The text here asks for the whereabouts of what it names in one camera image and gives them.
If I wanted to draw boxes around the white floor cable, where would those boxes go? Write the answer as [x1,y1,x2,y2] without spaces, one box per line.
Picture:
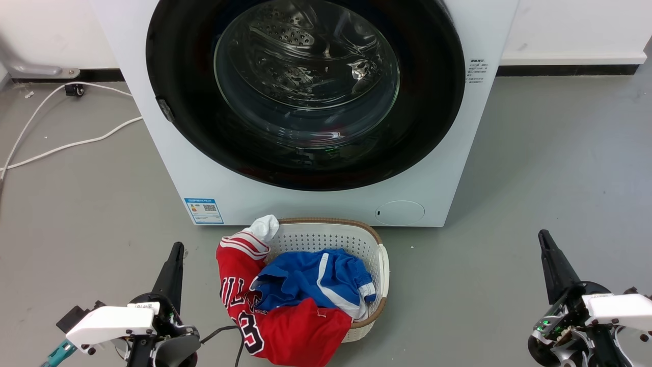
[0,82,134,185]
[0,116,144,172]

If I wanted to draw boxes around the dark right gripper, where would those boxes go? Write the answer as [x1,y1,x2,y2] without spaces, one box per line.
[527,230,630,367]

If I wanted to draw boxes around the red basketball jersey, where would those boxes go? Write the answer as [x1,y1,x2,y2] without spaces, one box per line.
[216,232,353,367]

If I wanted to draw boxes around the white perforated laundry basket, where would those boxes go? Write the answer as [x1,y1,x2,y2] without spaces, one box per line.
[264,218,391,343]

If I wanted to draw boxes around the white front-load washing machine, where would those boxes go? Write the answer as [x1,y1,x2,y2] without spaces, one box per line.
[91,0,520,227]

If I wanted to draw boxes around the black round washer door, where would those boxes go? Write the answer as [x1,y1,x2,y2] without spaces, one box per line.
[146,0,466,192]

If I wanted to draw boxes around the teal cable connector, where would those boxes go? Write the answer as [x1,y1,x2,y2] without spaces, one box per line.
[41,340,77,367]

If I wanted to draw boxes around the blue energy label sticker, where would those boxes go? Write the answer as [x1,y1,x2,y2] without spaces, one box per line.
[184,198,225,225]

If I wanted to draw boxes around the blue white-striped shorts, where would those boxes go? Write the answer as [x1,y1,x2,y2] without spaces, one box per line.
[250,248,377,321]

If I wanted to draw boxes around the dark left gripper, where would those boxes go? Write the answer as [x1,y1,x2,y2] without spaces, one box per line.
[117,242,201,367]

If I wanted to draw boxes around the round white filter cover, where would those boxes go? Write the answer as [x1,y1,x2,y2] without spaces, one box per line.
[375,200,425,226]

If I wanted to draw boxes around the white sock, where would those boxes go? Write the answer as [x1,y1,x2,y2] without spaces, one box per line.
[243,215,280,243]

